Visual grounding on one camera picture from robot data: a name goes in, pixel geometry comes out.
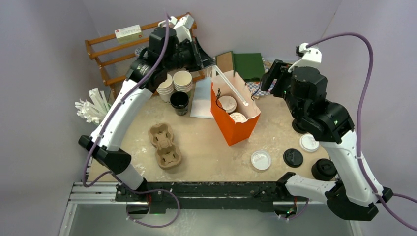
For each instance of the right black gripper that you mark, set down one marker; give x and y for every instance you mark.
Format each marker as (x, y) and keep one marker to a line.
(269, 77)

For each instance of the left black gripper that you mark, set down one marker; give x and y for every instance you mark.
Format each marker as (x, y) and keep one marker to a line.
(201, 59)

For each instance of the white cup lid picked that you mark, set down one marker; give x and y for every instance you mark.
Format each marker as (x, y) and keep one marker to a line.
(228, 103)

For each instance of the orange paper bag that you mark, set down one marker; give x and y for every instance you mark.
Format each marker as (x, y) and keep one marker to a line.
(233, 131)

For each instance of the white cup lid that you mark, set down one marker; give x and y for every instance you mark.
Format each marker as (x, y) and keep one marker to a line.
(261, 160)
(238, 117)
(308, 143)

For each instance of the pulp cup carrier tray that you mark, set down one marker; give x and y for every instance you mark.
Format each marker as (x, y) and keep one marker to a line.
(167, 154)

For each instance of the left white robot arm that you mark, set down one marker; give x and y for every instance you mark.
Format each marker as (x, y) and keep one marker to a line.
(165, 52)

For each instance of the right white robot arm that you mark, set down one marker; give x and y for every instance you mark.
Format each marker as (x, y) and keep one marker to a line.
(355, 195)

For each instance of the blue checkered paper bag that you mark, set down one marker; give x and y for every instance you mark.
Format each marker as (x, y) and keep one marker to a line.
(254, 88)

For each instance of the green paper bag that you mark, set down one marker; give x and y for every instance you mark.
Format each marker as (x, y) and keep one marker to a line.
(250, 66)

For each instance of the right white cup stack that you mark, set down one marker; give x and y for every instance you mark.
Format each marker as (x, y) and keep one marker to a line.
(183, 82)

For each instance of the white cup stack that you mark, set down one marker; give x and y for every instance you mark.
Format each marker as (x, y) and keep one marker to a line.
(183, 82)
(166, 89)

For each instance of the black paper cup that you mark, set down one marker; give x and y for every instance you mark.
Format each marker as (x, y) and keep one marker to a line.
(180, 101)

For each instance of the left white cup stack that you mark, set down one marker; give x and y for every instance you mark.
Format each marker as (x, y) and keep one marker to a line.
(166, 89)

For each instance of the white pink clip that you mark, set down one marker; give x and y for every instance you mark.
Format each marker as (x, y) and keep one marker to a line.
(164, 23)

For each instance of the black cup lid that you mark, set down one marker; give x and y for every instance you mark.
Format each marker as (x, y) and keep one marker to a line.
(297, 127)
(293, 158)

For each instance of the blue white jar left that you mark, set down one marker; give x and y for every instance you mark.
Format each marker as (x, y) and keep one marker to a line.
(138, 51)

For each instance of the white green box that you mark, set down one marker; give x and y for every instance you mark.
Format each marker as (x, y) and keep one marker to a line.
(128, 34)

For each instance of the black lid stack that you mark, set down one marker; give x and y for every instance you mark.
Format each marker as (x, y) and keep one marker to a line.
(324, 170)

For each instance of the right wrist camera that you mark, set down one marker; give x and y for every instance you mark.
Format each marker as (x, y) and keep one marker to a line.
(308, 57)

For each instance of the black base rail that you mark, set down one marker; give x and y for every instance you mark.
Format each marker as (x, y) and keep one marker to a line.
(161, 196)

